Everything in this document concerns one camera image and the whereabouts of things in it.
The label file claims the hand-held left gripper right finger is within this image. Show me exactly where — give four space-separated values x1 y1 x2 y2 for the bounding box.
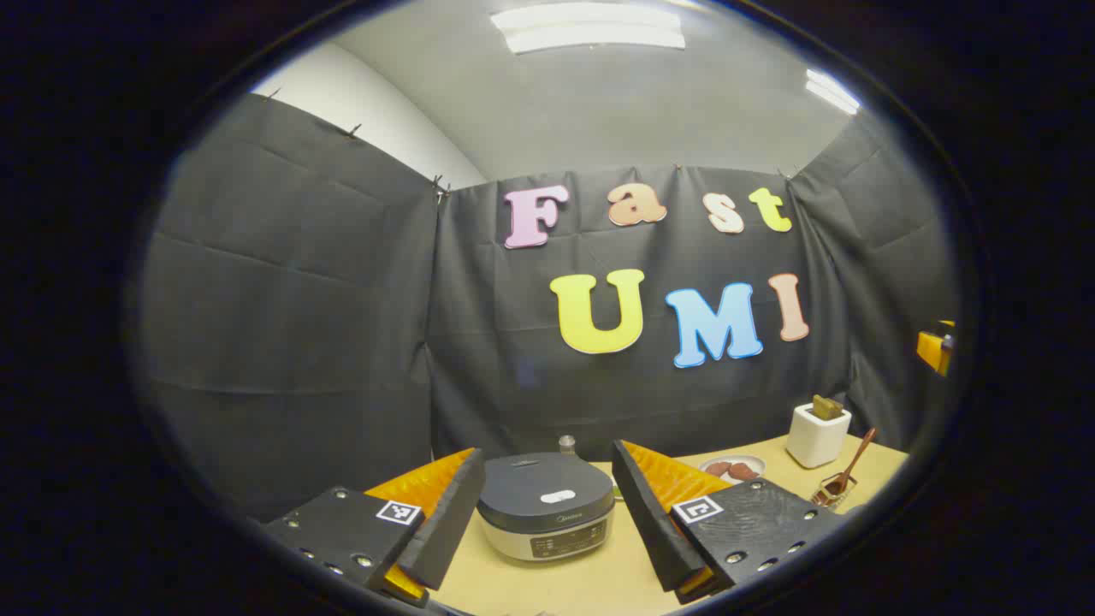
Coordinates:
611 439 845 606

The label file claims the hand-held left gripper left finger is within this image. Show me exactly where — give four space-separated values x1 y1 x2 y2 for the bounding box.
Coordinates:
261 447 487 607

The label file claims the dark grey rice cooker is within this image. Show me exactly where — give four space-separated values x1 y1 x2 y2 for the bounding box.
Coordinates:
476 452 617 563

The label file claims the brown wooden spoon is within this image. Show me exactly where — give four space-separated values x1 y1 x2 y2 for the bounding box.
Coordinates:
832 428 878 499

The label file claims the white round plate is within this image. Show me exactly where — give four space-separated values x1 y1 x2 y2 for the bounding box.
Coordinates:
700 454 767 485

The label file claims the white toaster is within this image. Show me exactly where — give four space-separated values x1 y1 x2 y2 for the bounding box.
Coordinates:
785 402 853 469

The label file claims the black backdrop cloth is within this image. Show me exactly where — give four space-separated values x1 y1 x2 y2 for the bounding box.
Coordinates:
137 92 959 523

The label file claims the small ceiling light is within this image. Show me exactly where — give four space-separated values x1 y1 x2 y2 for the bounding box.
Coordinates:
804 68 861 116

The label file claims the long ceiling light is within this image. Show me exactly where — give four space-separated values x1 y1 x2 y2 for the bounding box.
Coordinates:
490 3 686 55

